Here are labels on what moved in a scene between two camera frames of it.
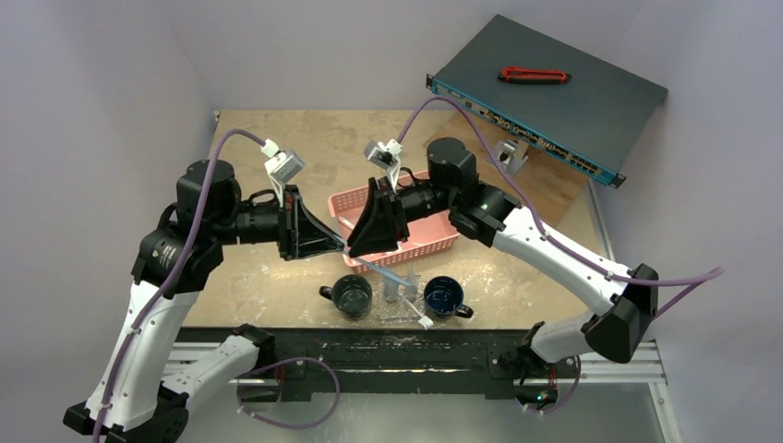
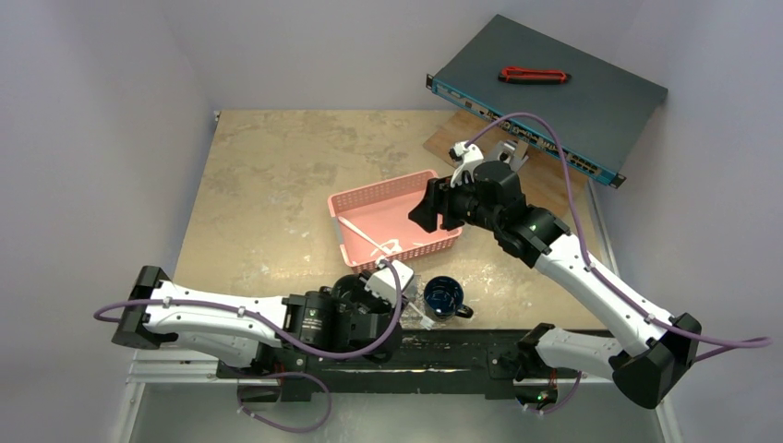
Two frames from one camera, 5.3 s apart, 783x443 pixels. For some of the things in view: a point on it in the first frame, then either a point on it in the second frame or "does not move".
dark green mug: [352, 293] does not move
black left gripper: [299, 232] -> [385, 307]
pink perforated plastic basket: [425, 233] does not move
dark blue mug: [443, 298] does not move
